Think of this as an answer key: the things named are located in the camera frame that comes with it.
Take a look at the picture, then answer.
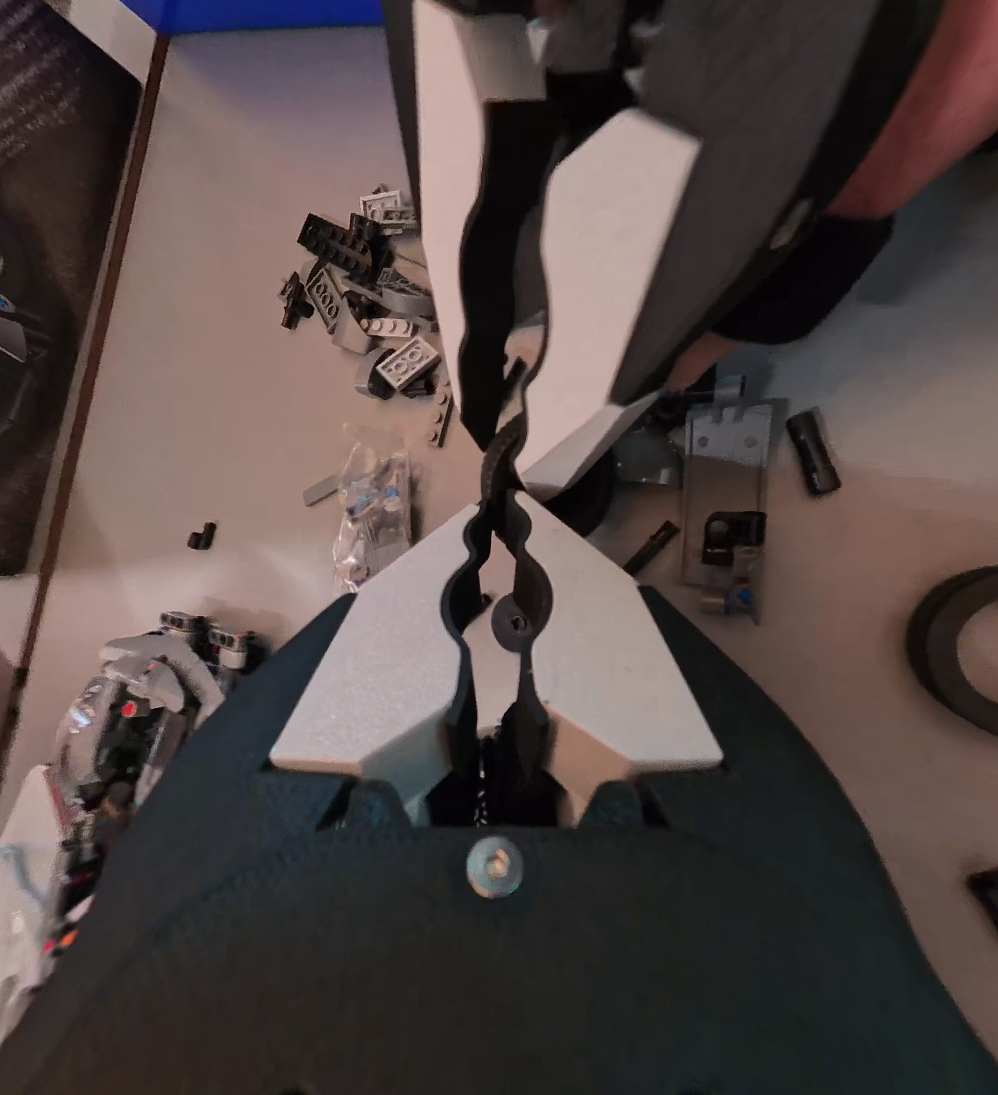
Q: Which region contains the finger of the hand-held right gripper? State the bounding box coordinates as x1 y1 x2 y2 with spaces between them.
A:
518 0 887 500
382 0 552 451

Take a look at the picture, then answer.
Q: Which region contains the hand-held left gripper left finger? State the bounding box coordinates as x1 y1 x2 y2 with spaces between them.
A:
269 503 489 824

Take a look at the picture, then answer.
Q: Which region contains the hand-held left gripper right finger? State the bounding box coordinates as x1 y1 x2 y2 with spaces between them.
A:
497 490 726 816

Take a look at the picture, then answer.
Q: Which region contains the grey toy car model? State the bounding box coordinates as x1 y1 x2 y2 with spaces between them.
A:
37 607 262 972

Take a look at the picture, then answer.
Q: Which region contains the person's right hand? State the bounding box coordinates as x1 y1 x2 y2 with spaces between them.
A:
831 0 998 219

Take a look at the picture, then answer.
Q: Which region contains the pile of grey toy bricks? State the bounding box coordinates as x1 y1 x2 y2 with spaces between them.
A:
277 184 459 450

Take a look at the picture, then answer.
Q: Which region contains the black round toy disc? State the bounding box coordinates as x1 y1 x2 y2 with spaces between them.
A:
491 590 545 656

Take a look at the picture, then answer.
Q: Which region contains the thin black axle pin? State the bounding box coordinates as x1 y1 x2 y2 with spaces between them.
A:
622 520 681 576

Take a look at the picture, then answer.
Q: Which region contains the black pin connector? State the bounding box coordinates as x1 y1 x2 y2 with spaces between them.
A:
785 408 844 498

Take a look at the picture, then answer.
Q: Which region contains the clear bag of small parts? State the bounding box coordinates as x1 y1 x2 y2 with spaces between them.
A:
332 439 421 597

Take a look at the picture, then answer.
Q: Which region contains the grey plate brick assembly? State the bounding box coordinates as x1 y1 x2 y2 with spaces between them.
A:
627 372 791 627

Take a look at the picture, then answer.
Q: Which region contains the blue plastic bin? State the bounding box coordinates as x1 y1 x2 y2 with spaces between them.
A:
159 0 386 37

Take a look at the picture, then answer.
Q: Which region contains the white side table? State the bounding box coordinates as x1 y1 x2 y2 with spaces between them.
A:
0 573 68 1036

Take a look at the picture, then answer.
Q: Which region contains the dark box with car picture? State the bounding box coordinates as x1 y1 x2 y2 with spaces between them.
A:
0 0 148 578

